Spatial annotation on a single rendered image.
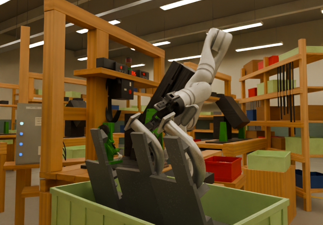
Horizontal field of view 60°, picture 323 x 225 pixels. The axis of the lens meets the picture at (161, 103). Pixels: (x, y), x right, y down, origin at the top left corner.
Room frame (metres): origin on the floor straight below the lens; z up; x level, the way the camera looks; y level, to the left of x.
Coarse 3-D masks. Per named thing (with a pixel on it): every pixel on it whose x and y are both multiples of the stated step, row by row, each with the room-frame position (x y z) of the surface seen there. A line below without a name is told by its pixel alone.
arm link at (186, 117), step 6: (180, 96) 0.92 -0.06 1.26; (186, 96) 0.94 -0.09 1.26; (186, 102) 0.93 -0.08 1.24; (186, 108) 0.92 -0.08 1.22; (192, 108) 0.91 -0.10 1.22; (198, 108) 0.91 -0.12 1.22; (180, 114) 0.95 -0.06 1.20; (186, 114) 0.93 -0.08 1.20; (192, 114) 0.92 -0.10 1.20; (180, 120) 0.95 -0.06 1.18; (186, 120) 0.94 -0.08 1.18
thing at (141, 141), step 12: (132, 132) 0.77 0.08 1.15; (144, 132) 0.75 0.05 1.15; (144, 144) 0.75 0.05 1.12; (144, 156) 0.76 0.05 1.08; (120, 168) 0.85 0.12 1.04; (144, 168) 0.78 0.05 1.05; (120, 180) 0.86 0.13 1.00; (132, 180) 0.83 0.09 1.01; (144, 180) 0.80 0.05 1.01; (132, 192) 0.85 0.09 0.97; (144, 192) 0.82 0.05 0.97; (132, 204) 0.87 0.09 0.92; (144, 204) 0.84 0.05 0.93; (156, 204) 0.81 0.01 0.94; (144, 216) 0.86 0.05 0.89; (156, 216) 0.83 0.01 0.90
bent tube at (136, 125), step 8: (128, 120) 0.79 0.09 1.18; (136, 120) 0.80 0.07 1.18; (128, 128) 0.82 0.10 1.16; (136, 128) 0.79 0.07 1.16; (144, 128) 0.79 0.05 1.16; (152, 136) 0.78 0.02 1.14; (152, 144) 0.78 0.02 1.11; (160, 144) 0.79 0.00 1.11; (152, 152) 0.79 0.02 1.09; (160, 152) 0.78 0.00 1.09; (160, 160) 0.79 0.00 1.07; (160, 168) 0.80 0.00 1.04
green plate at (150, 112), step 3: (147, 111) 2.11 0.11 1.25; (150, 111) 2.09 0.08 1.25; (153, 111) 2.08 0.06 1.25; (156, 111) 2.07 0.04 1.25; (147, 114) 2.10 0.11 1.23; (150, 114) 2.08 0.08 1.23; (153, 114) 2.07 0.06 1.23; (147, 117) 2.09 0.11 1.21; (150, 117) 2.08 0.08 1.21; (156, 117) 2.06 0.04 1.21; (147, 120) 2.08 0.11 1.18; (156, 129) 2.03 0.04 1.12
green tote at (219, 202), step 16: (64, 192) 0.87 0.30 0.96; (80, 192) 1.01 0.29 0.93; (208, 192) 0.98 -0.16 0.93; (224, 192) 0.94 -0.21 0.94; (240, 192) 0.90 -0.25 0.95; (64, 208) 0.87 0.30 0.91; (80, 208) 0.81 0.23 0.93; (96, 208) 0.74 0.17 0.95; (208, 208) 0.98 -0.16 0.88; (224, 208) 0.94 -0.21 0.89; (240, 208) 0.90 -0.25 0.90; (256, 208) 0.86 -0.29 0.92; (272, 208) 0.72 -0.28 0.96; (64, 224) 0.87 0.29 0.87; (80, 224) 0.80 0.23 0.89; (96, 224) 0.75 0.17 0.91; (112, 224) 0.70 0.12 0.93; (128, 224) 0.65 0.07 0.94; (144, 224) 0.61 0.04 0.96; (240, 224) 0.61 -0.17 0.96; (256, 224) 0.67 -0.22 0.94; (272, 224) 0.73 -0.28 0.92
